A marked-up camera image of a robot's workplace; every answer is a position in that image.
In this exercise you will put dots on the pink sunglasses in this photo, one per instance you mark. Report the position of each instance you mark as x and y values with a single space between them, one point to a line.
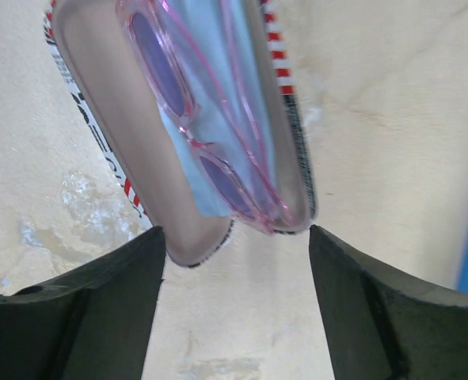
198 59

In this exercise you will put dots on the patterned sunglasses case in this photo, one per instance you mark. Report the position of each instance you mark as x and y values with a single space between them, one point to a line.
106 83

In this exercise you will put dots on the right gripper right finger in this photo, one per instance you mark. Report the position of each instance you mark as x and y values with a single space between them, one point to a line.
383 323

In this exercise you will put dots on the light blue cleaning cloth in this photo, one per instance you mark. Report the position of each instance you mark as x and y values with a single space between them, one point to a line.
204 20

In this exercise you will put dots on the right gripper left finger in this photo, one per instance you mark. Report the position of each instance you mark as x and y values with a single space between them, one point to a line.
93 322

